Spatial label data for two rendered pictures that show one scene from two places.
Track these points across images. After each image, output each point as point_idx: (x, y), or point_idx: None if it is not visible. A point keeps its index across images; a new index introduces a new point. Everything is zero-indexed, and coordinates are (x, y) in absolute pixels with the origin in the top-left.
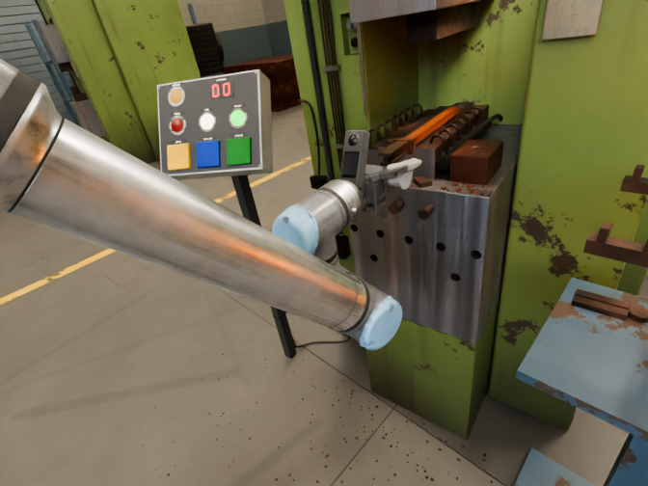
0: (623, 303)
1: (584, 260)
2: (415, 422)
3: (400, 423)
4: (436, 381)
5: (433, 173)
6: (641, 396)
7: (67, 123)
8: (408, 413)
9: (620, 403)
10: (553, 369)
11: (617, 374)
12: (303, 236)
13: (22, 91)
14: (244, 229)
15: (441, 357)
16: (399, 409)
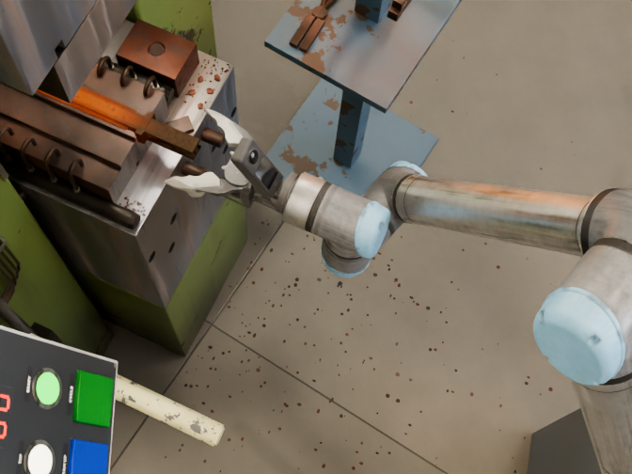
0: (308, 17)
1: (196, 22)
2: (229, 296)
3: (232, 314)
4: (226, 242)
5: (166, 111)
6: (399, 43)
7: (590, 199)
8: (216, 305)
9: (406, 56)
10: (383, 86)
11: (382, 49)
12: (389, 213)
13: (614, 188)
14: (509, 186)
15: (226, 218)
16: (212, 316)
